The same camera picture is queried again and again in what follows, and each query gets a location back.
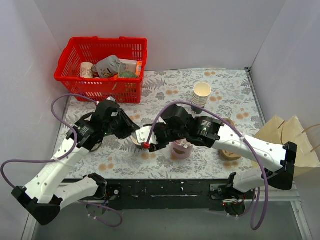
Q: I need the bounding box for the black single paper cup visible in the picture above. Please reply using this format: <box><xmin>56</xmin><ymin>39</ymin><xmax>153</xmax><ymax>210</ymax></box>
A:
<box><xmin>131</xmin><ymin>133</ymin><xmax>148</xmax><ymax>150</ymax></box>

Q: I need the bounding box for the white plastic cup lid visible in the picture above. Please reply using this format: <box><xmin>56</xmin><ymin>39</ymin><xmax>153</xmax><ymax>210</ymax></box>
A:
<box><xmin>131</xmin><ymin>125</ymin><xmax>152</xmax><ymax>142</ymax></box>

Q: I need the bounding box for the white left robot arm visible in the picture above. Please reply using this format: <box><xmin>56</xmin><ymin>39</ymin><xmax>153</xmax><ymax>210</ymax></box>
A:
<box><xmin>11</xmin><ymin>100</ymin><xmax>140</xmax><ymax>226</ymax></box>

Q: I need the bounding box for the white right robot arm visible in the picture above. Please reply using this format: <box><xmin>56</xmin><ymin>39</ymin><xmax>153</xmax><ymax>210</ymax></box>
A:
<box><xmin>143</xmin><ymin>102</ymin><xmax>298</xmax><ymax>199</ymax></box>

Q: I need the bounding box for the pink straw holder cup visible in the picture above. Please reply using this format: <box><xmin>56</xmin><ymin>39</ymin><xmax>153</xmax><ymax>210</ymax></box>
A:
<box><xmin>170</xmin><ymin>139</ymin><xmax>194</xmax><ymax>160</ymax></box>

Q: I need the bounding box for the stack of paper cups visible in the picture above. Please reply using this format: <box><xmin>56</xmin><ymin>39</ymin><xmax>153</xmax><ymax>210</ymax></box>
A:
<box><xmin>191</xmin><ymin>82</ymin><xmax>212</xmax><ymax>114</ymax></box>

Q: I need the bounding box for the green round item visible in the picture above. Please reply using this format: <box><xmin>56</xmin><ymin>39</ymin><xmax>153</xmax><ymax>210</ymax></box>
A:
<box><xmin>118</xmin><ymin>70</ymin><xmax>138</xmax><ymax>79</ymax></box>

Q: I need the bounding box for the grey crumpled snack bag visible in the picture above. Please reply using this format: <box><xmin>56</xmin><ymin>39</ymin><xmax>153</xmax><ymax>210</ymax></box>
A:
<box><xmin>96</xmin><ymin>55</ymin><xmax>121</xmax><ymax>79</ymax></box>

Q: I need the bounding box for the white printed cup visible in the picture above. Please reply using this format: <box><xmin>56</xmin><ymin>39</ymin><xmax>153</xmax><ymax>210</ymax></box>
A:
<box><xmin>80</xmin><ymin>62</ymin><xmax>94</xmax><ymax>79</ymax></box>

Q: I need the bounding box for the orange and white package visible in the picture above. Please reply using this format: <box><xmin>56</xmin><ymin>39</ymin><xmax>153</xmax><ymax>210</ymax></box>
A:
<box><xmin>119</xmin><ymin>58</ymin><xmax>143</xmax><ymax>77</ymax></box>

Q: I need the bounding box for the brown cardboard cup carrier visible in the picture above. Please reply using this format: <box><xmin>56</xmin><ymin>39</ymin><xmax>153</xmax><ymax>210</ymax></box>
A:
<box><xmin>218</xmin><ymin>117</ymin><xmax>243</xmax><ymax>161</ymax></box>

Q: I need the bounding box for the red plastic shopping basket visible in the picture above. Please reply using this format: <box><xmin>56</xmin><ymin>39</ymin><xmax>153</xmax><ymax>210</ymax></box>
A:
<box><xmin>54</xmin><ymin>36</ymin><xmax>148</xmax><ymax>104</ymax></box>

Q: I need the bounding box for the cream paper bag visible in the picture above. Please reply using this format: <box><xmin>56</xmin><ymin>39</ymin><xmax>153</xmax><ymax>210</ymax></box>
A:
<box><xmin>254</xmin><ymin>115</ymin><xmax>320</xmax><ymax>178</ymax></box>

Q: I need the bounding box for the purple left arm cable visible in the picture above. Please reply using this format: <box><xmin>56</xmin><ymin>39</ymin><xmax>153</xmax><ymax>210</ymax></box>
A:
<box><xmin>0</xmin><ymin>94</ymin><xmax>123</xmax><ymax>228</ymax></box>

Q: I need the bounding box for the aluminium frame rail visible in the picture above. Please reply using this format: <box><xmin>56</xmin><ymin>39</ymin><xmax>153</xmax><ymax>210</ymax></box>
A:
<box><xmin>22</xmin><ymin>186</ymin><xmax>312</xmax><ymax>240</ymax></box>

